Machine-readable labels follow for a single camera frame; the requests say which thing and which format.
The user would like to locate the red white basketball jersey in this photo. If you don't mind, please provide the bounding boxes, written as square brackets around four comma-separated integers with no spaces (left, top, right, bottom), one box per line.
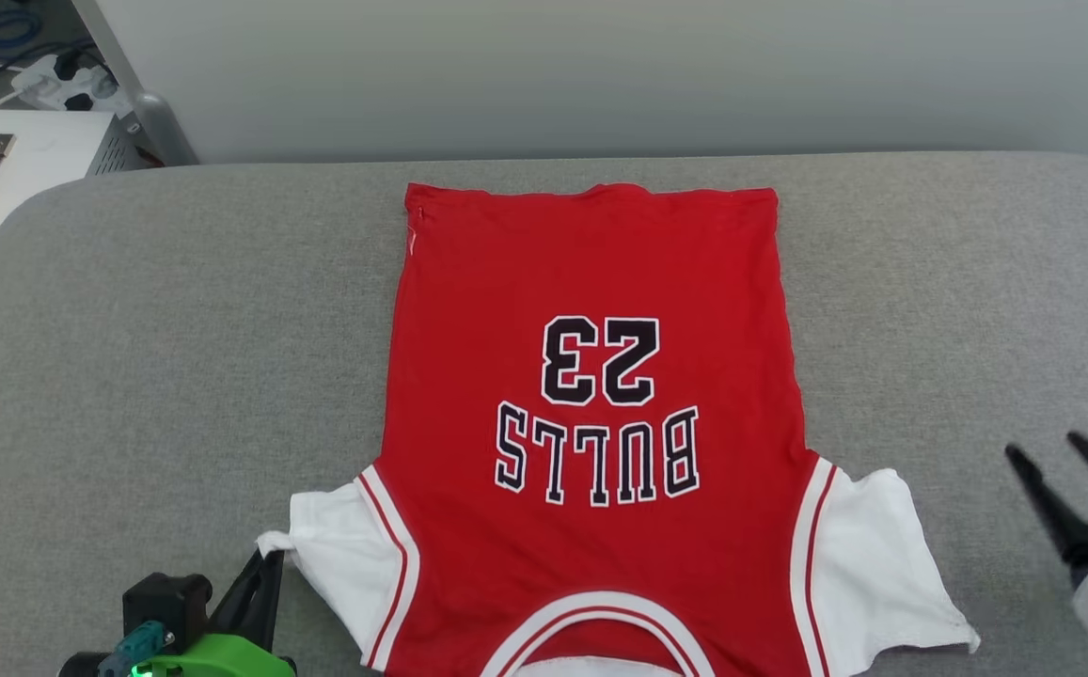
[257,181,982,677]

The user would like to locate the white metal case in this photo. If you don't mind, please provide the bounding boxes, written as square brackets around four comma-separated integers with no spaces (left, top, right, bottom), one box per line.
[0,108,145,316]

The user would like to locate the black cable with teal plug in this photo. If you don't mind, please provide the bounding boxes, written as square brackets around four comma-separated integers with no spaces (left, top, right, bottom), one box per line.
[97,621,173,677]

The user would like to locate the white power strip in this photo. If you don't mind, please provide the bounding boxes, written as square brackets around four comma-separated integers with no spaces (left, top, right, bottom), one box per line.
[12,54,135,114]

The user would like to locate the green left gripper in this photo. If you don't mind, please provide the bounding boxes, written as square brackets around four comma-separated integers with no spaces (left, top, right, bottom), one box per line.
[130,548,298,677]

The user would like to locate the white backdrop panel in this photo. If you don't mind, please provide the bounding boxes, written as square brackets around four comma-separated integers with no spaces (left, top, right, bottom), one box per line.
[73,0,1088,170]

